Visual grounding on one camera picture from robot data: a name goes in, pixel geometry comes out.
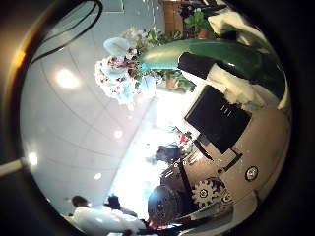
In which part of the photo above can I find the wooden cabinet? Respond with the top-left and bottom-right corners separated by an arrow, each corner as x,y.
161,0 -> 185,37

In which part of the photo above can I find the green plant in orange pot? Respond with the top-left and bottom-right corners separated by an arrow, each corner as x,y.
182,9 -> 217,40

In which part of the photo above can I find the white flower bouquet green stem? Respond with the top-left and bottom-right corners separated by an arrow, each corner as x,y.
94,27 -> 287,111

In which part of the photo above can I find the person in white shirt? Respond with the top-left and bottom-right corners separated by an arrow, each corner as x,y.
63,195 -> 148,236

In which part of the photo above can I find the person with dark hair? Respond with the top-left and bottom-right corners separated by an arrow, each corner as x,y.
102,194 -> 139,219

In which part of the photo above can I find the white rod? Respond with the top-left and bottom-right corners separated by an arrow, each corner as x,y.
0,158 -> 28,178

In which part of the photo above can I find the black cable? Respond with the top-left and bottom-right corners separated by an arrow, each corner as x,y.
31,0 -> 104,65
40,0 -> 99,45

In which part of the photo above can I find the person in dark clothes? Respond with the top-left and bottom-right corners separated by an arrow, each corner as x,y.
153,143 -> 183,165

